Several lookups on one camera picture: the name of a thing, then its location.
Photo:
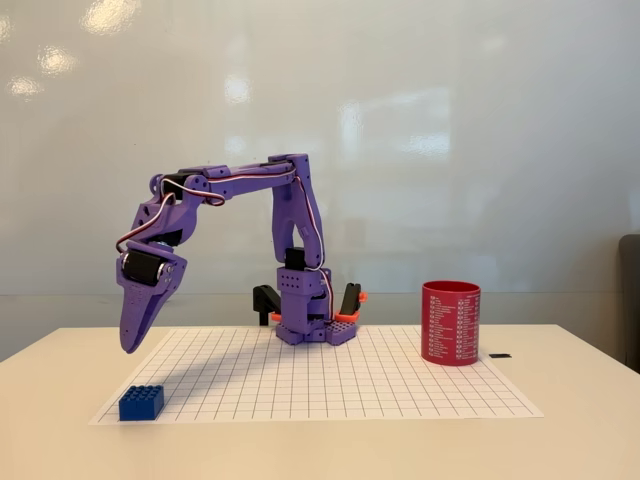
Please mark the purple gripper black motor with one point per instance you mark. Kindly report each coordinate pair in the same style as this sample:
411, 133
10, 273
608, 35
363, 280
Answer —
142, 289

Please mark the blue toy brick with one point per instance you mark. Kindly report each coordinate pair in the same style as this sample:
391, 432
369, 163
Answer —
141, 404

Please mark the purple robot arm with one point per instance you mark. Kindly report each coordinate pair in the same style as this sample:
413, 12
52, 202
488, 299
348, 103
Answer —
250, 182

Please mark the red cup with white print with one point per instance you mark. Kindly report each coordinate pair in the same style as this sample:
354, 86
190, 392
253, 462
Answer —
450, 325

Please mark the white grid paper sheet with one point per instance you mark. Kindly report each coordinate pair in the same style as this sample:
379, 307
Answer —
320, 385

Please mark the small flat black piece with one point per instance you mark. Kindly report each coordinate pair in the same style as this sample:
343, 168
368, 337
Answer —
500, 355

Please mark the dark grey chair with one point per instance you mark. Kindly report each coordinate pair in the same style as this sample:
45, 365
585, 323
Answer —
630, 305

